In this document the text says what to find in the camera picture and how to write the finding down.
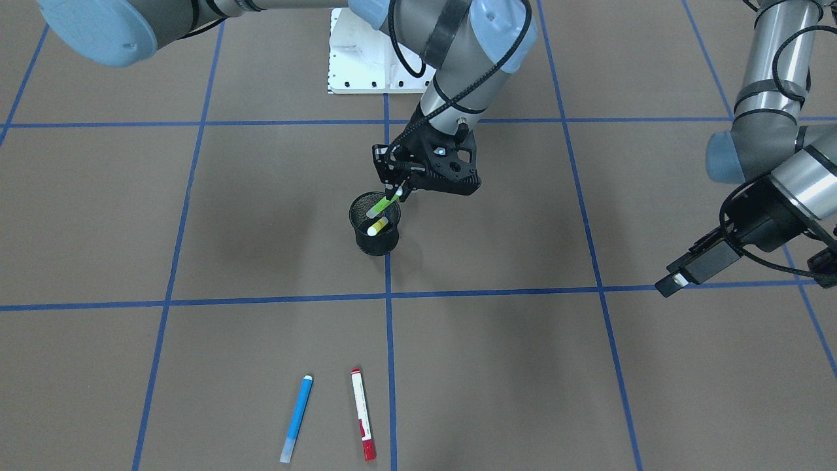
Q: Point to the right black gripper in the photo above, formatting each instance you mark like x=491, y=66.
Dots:
x=413, y=143

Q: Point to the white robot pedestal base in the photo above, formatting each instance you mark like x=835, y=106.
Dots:
x=362, y=61

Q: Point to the blue marker pen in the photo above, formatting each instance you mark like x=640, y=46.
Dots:
x=297, y=417

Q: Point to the green highlighter pen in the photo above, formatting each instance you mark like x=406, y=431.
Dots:
x=383, y=204

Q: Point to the yellow highlighter pen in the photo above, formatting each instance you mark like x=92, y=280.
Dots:
x=377, y=227

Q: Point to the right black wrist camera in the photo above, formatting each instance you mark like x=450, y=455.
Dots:
x=450, y=166

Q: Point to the red capped white marker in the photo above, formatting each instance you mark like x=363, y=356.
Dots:
x=360, y=399

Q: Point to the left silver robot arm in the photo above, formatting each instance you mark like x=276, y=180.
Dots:
x=784, y=173

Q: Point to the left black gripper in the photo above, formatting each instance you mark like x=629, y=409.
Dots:
x=766, y=216

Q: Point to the black mesh pen cup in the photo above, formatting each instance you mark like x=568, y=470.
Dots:
x=387, y=240

